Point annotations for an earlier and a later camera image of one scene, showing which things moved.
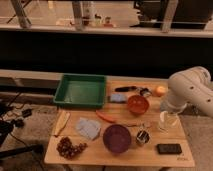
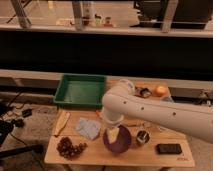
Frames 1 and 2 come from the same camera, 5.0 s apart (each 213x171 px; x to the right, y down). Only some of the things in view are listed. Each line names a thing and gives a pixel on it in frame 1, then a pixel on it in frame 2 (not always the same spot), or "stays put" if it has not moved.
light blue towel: x=88 y=128 stays put
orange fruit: x=160 y=90 stays put
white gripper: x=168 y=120 → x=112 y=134
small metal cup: x=142 y=136 stays put
